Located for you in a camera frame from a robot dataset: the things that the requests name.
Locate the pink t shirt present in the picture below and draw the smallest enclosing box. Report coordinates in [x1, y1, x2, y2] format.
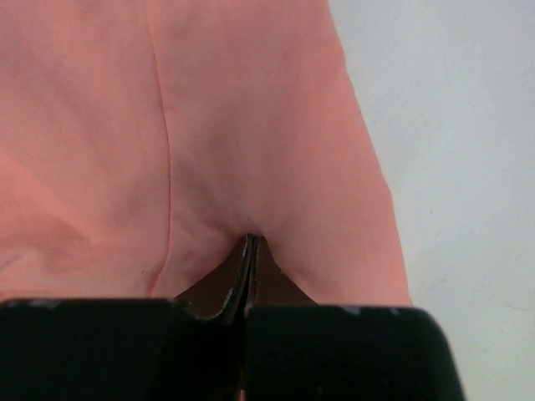
[1, 1, 411, 306]

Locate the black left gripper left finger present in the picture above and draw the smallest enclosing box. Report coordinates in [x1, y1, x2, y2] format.
[176, 235, 253, 325]

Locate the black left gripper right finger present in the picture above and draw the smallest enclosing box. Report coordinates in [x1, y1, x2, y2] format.
[246, 236, 318, 317]

